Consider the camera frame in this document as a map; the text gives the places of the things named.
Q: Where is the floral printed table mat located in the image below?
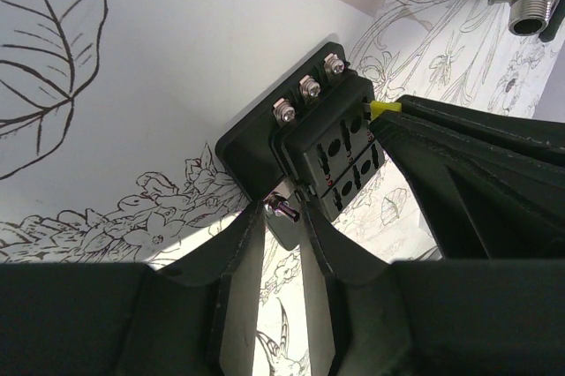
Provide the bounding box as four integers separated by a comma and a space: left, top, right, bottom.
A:
1, 0, 564, 375

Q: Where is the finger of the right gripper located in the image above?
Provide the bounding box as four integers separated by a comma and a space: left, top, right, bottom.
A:
374, 95, 564, 160
371, 117, 564, 259

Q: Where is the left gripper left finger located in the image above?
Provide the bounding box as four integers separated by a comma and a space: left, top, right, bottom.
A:
1, 202, 265, 375

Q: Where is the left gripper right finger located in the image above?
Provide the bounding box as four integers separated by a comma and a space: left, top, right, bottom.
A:
301, 191, 564, 375

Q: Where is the yellow blade fuse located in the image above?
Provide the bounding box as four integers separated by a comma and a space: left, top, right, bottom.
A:
364, 101, 402, 120

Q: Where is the black fuse box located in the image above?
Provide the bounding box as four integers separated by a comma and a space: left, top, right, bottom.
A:
215, 41, 385, 251

